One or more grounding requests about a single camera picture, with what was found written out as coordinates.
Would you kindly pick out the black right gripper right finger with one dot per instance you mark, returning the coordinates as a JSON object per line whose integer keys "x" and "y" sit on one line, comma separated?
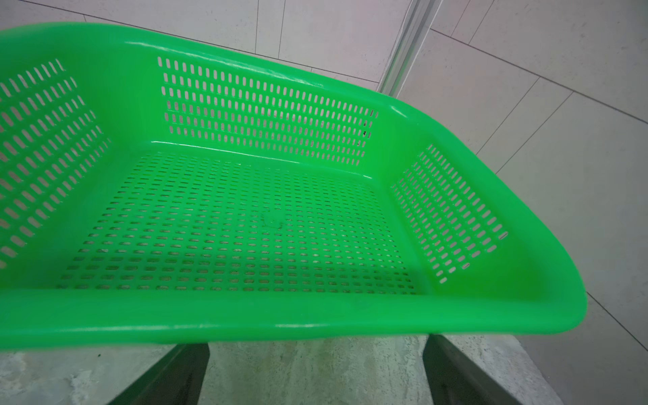
{"x": 454, "y": 379}

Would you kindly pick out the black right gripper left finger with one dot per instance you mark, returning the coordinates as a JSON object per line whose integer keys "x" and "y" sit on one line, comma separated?
{"x": 177, "y": 378}

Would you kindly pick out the green plastic basket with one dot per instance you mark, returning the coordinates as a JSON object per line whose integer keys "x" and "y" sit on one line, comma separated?
{"x": 156, "y": 190}

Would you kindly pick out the aluminium corner post right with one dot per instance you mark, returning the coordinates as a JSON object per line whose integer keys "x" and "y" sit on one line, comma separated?
{"x": 415, "y": 27}

